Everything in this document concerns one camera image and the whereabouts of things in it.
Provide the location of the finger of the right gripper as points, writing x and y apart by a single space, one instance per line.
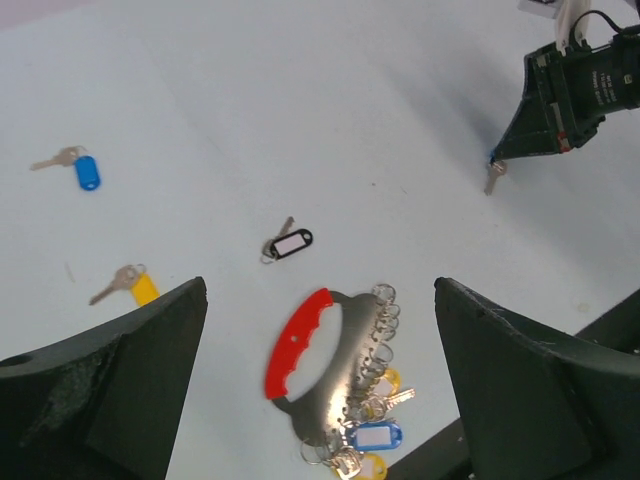
535 130

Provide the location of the blue tag on holder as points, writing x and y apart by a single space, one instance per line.
380 436

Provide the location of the red-handled metal key holder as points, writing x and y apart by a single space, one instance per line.
369 321

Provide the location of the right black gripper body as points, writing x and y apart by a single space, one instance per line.
588 84

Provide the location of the yellow tag on holder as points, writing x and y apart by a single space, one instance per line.
385 396
367 466

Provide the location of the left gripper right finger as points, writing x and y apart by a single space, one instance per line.
540 390

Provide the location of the key with yellow tag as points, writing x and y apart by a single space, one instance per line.
134 279

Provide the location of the key with black tag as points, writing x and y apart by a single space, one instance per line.
286 242

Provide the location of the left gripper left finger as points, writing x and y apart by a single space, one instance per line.
105 403

